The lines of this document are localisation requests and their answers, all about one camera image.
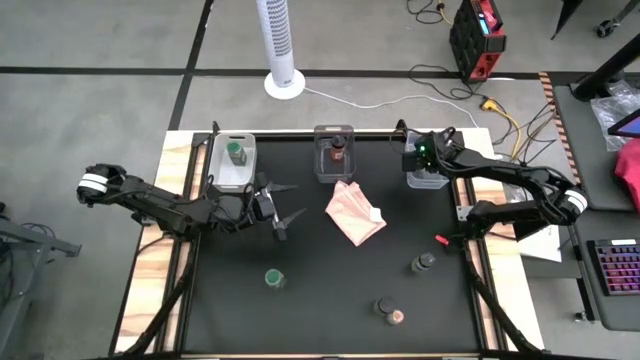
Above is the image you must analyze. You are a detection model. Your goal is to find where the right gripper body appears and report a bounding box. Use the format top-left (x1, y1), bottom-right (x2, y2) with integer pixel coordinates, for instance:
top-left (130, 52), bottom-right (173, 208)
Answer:
top-left (416, 128), bottom-right (457, 176)

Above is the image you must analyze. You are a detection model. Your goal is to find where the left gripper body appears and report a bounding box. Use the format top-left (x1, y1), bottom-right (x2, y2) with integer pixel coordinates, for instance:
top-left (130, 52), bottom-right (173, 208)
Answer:
top-left (244, 172), bottom-right (290, 242)

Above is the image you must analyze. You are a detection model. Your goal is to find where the green lid herb jar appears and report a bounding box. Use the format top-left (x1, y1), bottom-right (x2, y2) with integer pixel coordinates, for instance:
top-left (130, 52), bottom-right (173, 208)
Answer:
top-left (225, 141), bottom-right (249, 167)
top-left (263, 268), bottom-right (288, 291)

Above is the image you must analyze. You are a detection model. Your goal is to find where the red spice bottle black cap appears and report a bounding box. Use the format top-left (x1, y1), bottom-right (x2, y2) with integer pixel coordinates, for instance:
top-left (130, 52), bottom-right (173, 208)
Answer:
top-left (329, 134), bottom-right (347, 164)

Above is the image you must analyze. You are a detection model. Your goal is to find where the clear plastic bin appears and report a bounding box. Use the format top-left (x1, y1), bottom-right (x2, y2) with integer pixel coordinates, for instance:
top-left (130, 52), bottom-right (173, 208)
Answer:
top-left (405, 130), bottom-right (457, 191)

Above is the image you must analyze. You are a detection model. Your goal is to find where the smoky grey clear bin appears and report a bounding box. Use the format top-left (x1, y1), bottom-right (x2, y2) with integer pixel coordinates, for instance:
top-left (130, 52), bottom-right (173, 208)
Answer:
top-left (313, 124), bottom-right (357, 185)

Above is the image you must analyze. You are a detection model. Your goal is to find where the white plastic bin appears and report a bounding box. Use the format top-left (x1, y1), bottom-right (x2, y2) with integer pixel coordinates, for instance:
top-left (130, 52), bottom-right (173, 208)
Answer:
top-left (206, 132), bottom-right (257, 194)

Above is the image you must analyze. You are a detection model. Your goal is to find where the pink folded cloth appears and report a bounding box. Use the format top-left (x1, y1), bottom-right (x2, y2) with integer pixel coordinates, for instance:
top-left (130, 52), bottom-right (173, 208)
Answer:
top-left (324, 180), bottom-right (388, 248)

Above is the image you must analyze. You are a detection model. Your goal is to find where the black table mat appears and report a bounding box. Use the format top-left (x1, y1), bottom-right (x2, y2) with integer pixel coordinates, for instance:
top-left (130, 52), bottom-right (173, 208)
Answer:
top-left (182, 134), bottom-right (482, 354)

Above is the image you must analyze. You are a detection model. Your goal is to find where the red black power unit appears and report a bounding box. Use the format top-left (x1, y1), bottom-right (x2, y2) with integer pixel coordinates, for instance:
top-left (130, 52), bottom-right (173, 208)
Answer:
top-left (448, 0), bottom-right (508, 85)

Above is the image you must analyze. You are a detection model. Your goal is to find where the black desk beam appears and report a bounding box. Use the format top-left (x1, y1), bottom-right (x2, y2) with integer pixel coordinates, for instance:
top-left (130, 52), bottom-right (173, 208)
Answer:
top-left (513, 218), bottom-right (554, 242)

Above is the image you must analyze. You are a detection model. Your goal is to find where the striped hazard tape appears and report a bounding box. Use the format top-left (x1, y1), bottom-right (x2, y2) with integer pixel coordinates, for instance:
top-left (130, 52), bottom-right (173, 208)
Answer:
top-left (538, 71), bottom-right (581, 182)

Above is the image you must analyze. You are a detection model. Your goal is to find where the white tower fan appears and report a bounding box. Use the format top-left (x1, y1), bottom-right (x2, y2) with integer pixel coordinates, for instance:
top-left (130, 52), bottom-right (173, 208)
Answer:
top-left (256, 0), bottom-right (307, 101)

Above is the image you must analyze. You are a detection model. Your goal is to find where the white paper sheet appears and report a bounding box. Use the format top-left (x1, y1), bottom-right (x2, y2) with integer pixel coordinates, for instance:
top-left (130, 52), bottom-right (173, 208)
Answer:
top-left (517, 222), bottom-right (564, 264)

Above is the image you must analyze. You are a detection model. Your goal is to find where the grey desk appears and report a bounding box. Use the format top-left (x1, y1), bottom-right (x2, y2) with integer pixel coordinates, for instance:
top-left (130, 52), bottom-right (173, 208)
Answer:
top-left (552, 84), bottom-right (640, 211)
top-left (567, 207), bottom-right (640, 332)

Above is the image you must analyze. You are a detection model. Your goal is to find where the clear plastic bag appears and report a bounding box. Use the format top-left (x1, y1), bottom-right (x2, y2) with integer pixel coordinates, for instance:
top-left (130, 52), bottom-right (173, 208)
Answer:
top-left (589, 79), bottom-right (640, 152)

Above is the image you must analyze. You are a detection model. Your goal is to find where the thin black desk leg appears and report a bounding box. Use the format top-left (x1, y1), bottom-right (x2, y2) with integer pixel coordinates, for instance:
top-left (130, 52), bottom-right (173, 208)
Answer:
top-left (550, 0), bottom-right (586, 41)

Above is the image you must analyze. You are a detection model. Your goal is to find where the dark tablet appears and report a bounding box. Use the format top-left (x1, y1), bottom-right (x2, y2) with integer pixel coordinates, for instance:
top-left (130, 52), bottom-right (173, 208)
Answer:
top-left (607, 108), bottom-right (640, 139)

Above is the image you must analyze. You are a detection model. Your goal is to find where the thick black desk leg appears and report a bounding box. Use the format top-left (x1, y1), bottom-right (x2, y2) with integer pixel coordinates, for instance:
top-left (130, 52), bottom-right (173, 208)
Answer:
top-left (571, 32), bottom-right (640, 102)

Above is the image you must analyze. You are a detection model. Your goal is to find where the red cloth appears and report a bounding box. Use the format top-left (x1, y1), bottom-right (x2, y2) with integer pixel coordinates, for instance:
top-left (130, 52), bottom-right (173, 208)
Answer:
top-left (613, 139), bottom-right (640, 214)

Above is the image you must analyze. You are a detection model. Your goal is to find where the caster wheel with leg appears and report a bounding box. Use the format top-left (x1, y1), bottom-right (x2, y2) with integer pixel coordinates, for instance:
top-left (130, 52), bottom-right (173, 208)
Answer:
top-left (595, 0), bottom-right (640, 40)

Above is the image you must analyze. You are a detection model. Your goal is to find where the backlit black keyboard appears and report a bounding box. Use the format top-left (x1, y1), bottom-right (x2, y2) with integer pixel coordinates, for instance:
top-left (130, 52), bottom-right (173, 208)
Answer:
top-left (585, 238), bottom-right (640, 298)

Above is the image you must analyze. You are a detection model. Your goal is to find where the grey metal stand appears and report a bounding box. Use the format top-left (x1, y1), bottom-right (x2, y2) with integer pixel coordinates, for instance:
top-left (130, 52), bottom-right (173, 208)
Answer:
top-left (0, 199), bottom-right (84, 360)

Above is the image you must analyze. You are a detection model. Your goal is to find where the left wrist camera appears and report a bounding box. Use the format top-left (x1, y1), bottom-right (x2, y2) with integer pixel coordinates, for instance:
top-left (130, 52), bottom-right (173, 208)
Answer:
top-left (252, 192), bottom-right (277, 221)

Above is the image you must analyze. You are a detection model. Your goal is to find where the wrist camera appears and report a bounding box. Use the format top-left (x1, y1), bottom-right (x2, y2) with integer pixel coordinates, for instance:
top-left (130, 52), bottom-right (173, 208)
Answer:
top-left (401, 148), bottom-right (422, 174)
top-left (252, 192), bottom-right (277, 221)

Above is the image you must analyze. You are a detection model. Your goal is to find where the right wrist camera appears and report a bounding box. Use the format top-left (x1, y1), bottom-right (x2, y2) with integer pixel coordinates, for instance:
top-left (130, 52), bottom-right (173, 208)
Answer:
top-left (401, 148), bottom-right (422, 174)

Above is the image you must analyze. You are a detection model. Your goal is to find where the black aluminium table frame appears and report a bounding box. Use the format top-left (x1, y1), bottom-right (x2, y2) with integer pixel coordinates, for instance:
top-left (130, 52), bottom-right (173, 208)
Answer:
top-left (112, 119), bottom-right (546, 360)

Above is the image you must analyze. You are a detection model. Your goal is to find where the long black floor cable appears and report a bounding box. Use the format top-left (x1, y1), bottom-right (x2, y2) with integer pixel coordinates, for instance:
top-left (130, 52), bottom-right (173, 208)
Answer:
top-left (408, 63), bottom-right (489, 101)

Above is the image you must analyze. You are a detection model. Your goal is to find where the yellow cable with plug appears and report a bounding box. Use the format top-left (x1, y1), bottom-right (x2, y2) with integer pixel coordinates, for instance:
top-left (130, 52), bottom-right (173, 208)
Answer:
top-left (479, 97), bottom-right (524, 169)

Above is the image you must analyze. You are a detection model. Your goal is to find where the white fan cable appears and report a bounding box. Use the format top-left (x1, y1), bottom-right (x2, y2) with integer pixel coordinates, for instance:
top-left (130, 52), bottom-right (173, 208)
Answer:
top-left (302, 86), bottom-right (480, 129)

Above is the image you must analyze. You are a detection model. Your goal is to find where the black cable bundle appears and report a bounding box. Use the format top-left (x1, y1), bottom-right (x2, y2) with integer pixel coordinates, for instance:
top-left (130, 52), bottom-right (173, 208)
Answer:
top-left (492, 99), bottom-right (581, 174)

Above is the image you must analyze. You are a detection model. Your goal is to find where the thin black floor cable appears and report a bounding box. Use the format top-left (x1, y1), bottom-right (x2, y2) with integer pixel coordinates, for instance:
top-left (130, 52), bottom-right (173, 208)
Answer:
top-left (405, 0), bottom-right (454, 26)

